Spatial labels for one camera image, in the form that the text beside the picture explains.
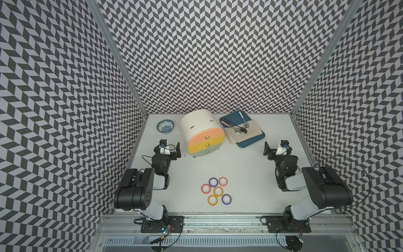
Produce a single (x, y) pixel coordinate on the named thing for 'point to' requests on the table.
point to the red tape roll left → (205, 188)
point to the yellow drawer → (198, 147)
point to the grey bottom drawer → (207, 151)
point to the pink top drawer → (205, 134)
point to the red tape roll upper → (223, 181)
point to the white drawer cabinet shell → (193, 121)
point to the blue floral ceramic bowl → (165, 126)
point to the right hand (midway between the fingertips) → (273, 143)
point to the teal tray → (240, 116)
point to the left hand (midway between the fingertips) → (171, 143)
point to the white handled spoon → (245, 124)
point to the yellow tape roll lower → (212, 200)
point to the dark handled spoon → (243, 129)
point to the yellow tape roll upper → (218, 191)
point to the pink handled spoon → (237, 130)
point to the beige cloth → (253, 129)
